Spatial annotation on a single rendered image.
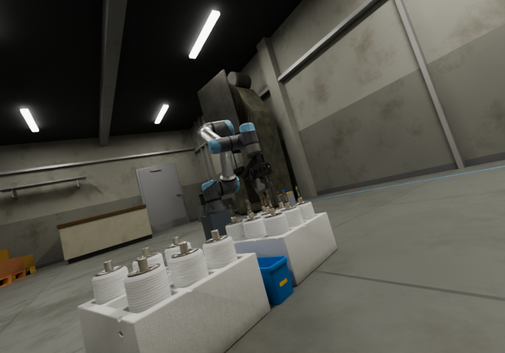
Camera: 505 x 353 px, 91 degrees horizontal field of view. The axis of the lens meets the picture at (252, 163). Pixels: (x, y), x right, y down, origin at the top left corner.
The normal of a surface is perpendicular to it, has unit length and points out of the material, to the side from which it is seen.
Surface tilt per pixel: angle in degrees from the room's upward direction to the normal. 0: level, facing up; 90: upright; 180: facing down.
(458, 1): 90
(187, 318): 90
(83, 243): 90
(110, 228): 90
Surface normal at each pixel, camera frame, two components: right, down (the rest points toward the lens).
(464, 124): -0.81, 0.16
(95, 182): 0.51, -0.25
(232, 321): 0.72, -0.28
